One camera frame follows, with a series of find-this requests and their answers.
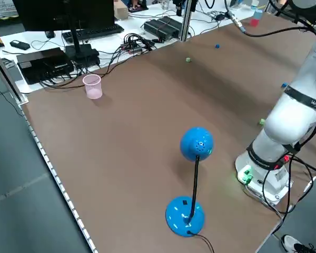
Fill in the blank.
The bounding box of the red and blue box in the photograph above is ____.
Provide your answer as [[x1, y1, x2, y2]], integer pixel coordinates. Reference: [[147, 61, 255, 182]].
[[249, 9, 263, 27]]

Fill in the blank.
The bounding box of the person's foot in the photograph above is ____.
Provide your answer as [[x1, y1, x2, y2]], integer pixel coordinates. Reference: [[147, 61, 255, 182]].
[[281, 234, 316, 253]]

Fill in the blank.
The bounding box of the black computer monitor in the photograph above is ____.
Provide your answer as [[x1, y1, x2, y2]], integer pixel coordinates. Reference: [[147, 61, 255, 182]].
[[12, 0, 115, 60]]

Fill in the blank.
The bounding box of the black cable hub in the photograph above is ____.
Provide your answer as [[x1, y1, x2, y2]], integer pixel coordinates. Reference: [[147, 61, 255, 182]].
[[121, 33, 157, 55]]

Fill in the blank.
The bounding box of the black cable silver connector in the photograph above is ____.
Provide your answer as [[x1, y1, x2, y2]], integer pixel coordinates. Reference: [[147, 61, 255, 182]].
[[225, 0, 316, 53]]

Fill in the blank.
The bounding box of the small black device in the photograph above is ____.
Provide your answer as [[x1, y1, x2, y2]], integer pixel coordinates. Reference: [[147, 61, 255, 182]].
[[9, 40, 31, 50]]

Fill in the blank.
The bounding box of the flat black electronics box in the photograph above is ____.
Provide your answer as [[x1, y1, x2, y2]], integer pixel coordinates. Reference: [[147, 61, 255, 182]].
[[16, 47, 75, 85]]

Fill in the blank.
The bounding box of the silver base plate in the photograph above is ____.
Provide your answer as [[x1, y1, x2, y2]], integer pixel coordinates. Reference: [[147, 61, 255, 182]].
[[243, 181, 293, 207]]

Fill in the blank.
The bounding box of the blue desk lamp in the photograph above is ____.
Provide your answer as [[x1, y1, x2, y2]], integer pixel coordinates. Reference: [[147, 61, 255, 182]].
[[165, 126, 214, 237]]

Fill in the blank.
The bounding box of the pink mesh cup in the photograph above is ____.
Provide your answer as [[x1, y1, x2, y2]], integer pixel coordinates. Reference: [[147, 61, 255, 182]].
[[82, 74, 103, 100]]

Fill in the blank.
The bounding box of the white plastic basket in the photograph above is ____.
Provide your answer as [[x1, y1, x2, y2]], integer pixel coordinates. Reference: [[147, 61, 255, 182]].
[[0, 0, 18, 13]]

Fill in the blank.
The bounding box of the black finned electronics box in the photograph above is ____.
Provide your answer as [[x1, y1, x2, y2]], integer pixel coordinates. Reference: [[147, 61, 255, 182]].
[[144, 16, 180, 42]]

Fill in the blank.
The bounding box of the black lamp cable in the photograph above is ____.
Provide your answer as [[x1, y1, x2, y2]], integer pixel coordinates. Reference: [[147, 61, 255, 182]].
[[186, 230, 215, 253]]

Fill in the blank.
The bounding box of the aluminium frame post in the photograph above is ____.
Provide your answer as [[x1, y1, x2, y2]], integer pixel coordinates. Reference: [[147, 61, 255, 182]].
[[179, 0, 198, 43]]

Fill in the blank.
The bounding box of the black keyboard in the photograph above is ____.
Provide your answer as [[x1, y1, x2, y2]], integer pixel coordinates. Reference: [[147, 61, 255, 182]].
[[62, 24, 125, 43]]

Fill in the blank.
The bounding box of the cardboard box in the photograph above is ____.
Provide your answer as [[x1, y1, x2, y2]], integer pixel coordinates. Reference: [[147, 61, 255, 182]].
[[113, 1, 129, 21]]

